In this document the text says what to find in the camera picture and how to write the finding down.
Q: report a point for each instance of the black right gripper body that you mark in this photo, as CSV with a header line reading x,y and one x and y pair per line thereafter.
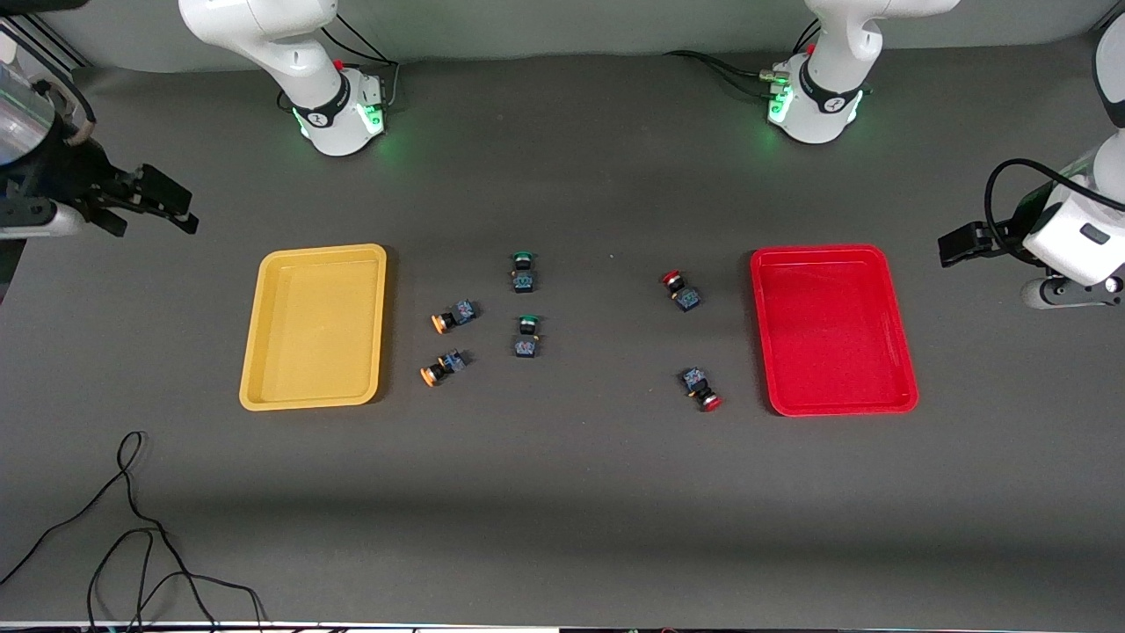
x,y
63,178

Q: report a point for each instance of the red push button switch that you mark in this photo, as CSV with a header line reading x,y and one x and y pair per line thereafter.
x,y
699,382
685,299

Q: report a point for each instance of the yellow push button switch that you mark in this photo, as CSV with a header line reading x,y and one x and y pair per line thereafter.
x,y
457,314
444,367

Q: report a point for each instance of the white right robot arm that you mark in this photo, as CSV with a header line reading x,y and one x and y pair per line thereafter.
x,y
264,26

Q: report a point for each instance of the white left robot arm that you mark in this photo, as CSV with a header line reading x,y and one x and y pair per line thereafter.
x,y
835,44

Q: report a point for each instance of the red plastic tray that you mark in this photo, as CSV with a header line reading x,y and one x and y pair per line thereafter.
x,y
831,334

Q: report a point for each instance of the yellow plastic tray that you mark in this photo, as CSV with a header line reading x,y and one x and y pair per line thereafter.
x,y
312,334

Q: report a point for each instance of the aluminium frame rail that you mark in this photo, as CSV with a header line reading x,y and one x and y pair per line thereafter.
x,y
53,48

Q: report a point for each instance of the green push button switch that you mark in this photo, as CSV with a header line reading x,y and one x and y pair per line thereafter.
x,y
526,345
524,280

